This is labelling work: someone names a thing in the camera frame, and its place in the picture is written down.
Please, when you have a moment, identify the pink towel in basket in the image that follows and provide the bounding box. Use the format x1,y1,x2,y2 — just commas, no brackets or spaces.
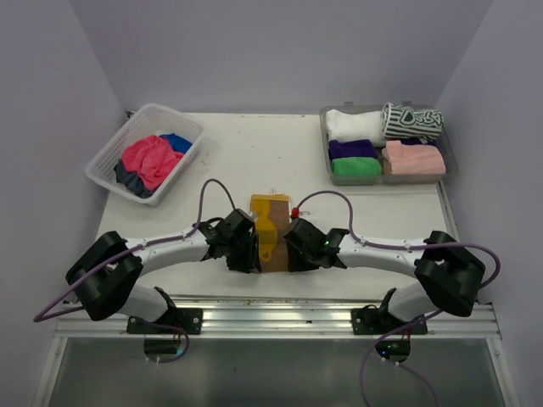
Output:
121,135,184,191

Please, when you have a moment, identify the grey plastic tray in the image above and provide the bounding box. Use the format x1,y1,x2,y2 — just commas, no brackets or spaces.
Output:
320,103,458,186

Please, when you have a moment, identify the green rolled towel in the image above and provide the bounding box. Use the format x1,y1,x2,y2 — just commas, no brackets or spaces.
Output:
331,157,383,176

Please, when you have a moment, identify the dark grey towel in basket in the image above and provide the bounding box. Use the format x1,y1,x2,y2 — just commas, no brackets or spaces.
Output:
114,159,154,198

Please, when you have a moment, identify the aluminium mounting rail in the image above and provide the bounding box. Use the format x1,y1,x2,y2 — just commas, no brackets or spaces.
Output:
54,296,497,338

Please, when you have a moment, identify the yellow brown towel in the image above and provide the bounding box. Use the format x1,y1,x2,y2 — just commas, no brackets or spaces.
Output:
250,194,290,273

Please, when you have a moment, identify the purple rolled towel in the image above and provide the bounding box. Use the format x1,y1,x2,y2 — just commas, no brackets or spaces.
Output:
400,137,437,147
328,139,378,160

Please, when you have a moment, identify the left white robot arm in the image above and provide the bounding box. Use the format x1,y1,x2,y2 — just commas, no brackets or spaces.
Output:
65,209,260,335

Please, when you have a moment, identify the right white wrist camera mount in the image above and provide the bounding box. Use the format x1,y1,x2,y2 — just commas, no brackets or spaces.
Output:
290,207,311,220

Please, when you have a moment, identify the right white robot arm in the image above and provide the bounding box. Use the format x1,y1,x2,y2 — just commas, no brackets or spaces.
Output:
284,218,485,335

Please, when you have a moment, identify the white rolled towel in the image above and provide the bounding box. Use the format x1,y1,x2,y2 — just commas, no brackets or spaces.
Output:
325,109,386,146

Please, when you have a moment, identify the purple rolled towel back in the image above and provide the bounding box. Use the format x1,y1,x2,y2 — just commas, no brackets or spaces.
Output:
400,137,437,147

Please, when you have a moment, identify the white perforated plastic basket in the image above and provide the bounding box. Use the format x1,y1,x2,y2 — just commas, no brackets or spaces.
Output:
85,103,205,206

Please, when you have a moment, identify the purple rolled towel front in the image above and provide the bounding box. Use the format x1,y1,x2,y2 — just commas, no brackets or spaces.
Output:
328,139,378,160

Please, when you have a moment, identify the pink rolled towel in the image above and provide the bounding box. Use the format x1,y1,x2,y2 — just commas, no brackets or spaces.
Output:
382,140,446,176

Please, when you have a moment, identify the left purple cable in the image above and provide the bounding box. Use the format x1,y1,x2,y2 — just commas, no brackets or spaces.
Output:
33,178,243,364

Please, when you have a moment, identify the green white striped towel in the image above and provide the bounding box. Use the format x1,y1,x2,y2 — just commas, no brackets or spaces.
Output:
380,103,444,143

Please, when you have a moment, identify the blue towel in basket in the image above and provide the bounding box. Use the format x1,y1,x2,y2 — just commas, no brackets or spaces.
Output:
160,133,193,154

